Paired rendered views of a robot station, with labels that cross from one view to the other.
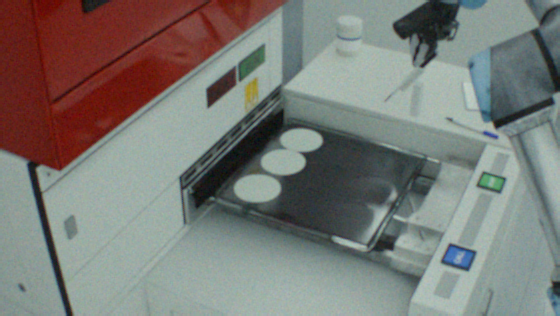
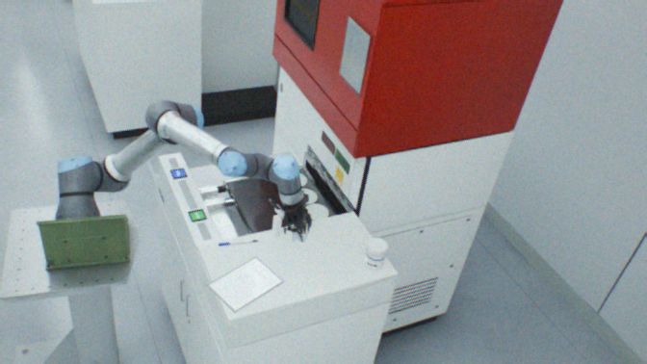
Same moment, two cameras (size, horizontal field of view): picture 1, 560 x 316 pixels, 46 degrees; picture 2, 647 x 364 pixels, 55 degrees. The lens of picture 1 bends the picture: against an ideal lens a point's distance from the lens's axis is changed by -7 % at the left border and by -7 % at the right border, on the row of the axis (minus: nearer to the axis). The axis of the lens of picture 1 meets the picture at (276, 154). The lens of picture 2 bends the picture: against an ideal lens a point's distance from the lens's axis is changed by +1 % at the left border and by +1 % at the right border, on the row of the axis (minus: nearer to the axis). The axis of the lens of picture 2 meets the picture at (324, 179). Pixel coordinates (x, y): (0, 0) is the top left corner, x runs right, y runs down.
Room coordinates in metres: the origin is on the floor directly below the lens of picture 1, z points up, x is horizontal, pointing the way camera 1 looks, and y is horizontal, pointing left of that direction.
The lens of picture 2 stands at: (2.40, -1.66, 2.51)
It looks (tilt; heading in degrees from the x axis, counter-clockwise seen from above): 38 degrees down; 121
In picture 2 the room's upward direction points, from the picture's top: 9 degrees clockwise
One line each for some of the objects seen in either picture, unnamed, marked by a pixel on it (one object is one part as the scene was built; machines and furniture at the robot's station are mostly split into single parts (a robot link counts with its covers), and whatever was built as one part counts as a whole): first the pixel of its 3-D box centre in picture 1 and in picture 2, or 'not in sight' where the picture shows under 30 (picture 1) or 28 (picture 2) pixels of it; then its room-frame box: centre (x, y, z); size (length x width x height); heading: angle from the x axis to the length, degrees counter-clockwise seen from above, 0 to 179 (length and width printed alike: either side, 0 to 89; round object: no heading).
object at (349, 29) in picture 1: (349, 36); (375, 253); (1.77, -0.20, 1.01); 0.07 x 0.07 x 0.10
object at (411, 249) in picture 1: (415, 250); (207, 192); (1.03, -0.27, 0.89); 0.08 x 0.03 x 0.03; 62
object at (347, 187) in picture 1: (323, 176); (281, 200); (1.27, -0.10, 0.90); 0.34 x 0.34 x 0.01; 62
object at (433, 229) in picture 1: (427, 227); (213, 204); (1.10, -0.31, 0.89); 0.08 x 0.03 x 0.03; 62
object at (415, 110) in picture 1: (411, 88); (281, 220); (1.44, -0.32, 1.03); 0.06 x 0.04 x 0.13; 62
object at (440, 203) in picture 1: (437, 217); (219, 221); (1.17, -0.35, 0.87); 0.36 x 0.08 x 0.03; 152
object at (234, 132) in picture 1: (235, 131); (328, 177); (1.36, 0.09, 0.96); 0.44 x 0.01 x 0.02; 152
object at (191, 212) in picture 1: (238, 156); (325, 189); (1.36, 0.09, 0.89); 0.44 x 0.02 x 0.10; 152
